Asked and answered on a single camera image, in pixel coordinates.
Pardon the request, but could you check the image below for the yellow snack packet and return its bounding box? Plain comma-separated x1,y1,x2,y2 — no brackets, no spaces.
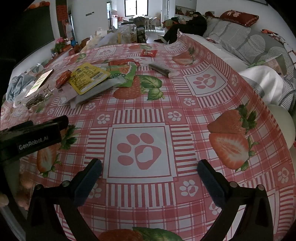
69,63,111,95

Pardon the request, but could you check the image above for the pink flower pot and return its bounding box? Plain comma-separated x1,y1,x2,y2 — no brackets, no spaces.
51,37,66,54

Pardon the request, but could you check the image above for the smartphone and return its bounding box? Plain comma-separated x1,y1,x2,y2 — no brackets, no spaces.
25,69,54,98

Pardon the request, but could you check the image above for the clear white snack bag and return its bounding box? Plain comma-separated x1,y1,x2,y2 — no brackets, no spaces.
58,76,126,109

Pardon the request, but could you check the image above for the small red snack packet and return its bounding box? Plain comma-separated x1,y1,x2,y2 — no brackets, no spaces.
140,49,158,58

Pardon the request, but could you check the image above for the blue white crumpled cloth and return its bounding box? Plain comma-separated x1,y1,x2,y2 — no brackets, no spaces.
6,64,44,103

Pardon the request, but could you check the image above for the strawberry paw print tablecloth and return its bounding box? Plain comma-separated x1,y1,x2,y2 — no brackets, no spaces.
1,36,295,240

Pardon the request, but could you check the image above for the grey patterned sofa blanket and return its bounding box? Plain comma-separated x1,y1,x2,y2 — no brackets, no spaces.
204,17,295,112

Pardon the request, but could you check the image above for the red embroidered pillow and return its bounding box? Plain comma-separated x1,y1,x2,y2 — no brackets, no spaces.
219,10,259,27

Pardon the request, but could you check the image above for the orange red snack bar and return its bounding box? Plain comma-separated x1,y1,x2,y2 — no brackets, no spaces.
55,70,72,88

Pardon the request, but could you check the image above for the dark long snack bar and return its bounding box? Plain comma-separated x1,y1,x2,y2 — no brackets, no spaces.
149,63,180,78

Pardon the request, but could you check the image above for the green strawberry snack bag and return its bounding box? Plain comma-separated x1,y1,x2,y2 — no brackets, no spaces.
100,63,137,87

